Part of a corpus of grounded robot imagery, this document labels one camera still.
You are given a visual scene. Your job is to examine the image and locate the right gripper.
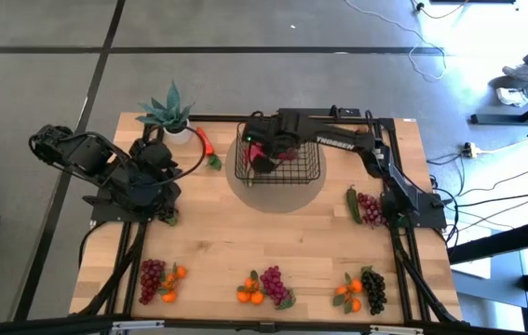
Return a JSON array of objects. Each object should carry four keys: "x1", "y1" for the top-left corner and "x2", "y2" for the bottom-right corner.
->
[{"x1": 242, "y1": 114, "x2": 301, "y2": 175}]

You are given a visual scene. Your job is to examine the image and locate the orange carrot green leaves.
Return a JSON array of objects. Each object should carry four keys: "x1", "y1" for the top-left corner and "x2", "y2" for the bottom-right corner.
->
[{"x1": 196, "y1": 126, "x2": 223, "y2": 171}]

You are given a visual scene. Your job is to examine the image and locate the pink grape bunch with leaf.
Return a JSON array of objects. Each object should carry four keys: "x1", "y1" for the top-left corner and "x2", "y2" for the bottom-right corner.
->
[{"x1": 259, "y1": 265, "x2": 297, "y2": 312}]

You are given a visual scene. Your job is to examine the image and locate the orange cluster with leaves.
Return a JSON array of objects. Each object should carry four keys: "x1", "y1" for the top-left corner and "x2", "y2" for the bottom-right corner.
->
[
  {"x1": 236, "y1": 269, "x2": 267, "y2": 306},
  {"x1": 332, "y1": 272, "x2": 364, "y2": 315},
  {"x1": 157, "y1": 261, "x2": 189, "y2": 304}
]

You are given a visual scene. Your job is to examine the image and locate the black grape bunch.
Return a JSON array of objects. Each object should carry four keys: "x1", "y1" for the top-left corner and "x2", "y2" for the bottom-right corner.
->
[{"x1": 359, "y1": 265, "x2": 388, "y2": 316}]

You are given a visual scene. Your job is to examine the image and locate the dark grape bunch with leaf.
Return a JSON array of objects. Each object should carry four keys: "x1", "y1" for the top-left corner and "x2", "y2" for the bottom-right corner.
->
[{"x1": 158, "y1": 207, "x2": 181, "y2": 228}]

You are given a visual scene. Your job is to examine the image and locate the round grey mat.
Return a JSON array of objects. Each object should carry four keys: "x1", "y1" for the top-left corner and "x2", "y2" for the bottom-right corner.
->
[{"x1": 224, "y1": 121, "x2": 328, "y2": 214}]

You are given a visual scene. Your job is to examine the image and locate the potted plant white pot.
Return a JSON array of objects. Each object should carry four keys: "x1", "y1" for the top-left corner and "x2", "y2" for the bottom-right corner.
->
[{"x1": 135, "y1": 79, "x2": 197, "y2": 144}]

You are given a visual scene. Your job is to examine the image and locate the dark red grape bunch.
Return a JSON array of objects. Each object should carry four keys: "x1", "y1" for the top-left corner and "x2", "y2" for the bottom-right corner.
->
[{"x1": 138, "y1": 258, "x2": 167, "y2": 306}]

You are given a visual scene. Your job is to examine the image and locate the black bar device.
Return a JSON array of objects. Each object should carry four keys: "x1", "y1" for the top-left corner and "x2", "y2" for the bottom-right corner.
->
[{"x1": 277, "y1": 105, "x2": 362, "y2": 119}]

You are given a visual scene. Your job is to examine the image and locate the green pepper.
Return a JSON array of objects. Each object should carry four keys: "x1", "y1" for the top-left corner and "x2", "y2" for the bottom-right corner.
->
[{"x1": 345, "y1": 184, "x2": 364, "y2": 226}]

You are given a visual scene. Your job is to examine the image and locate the power strip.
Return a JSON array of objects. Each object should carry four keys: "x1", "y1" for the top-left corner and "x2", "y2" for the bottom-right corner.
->
[{"x1": 461, "y1": 141, "x2": 480, "y2": 160}]

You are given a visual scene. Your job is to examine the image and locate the black desk base bar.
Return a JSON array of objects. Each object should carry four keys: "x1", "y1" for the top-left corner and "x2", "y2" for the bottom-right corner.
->
[{"x1": 470, "y1": 86, "x2": 528, "y2": 126}]

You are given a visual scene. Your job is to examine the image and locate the black floor beam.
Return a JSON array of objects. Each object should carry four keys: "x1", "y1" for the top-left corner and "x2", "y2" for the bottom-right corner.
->
[{"x1": 447, "y1": 218, "x2": 528, "y2": 265}]

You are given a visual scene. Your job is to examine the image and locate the black wire basket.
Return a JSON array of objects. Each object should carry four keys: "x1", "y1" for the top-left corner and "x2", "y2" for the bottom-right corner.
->
[{"x1": 234, "y1": 121, "x2": 324, "y2": 186}]

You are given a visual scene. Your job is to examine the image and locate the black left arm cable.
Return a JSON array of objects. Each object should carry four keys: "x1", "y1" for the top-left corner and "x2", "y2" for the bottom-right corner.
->
[{"x1": 141, "y1": 123, "x2": 208, "y2": 188}]

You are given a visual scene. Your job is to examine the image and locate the black rig rail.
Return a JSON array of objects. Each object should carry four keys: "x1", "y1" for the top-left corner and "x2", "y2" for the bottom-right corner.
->
[{"x1": 0, "y1": 315, "x2": 528, "y2": 335}]

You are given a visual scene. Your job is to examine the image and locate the white floor cable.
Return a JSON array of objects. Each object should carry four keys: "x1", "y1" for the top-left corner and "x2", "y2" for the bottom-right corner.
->
[{"x1": 345, "y1": 0, "x2": 449, "y2": 84}]

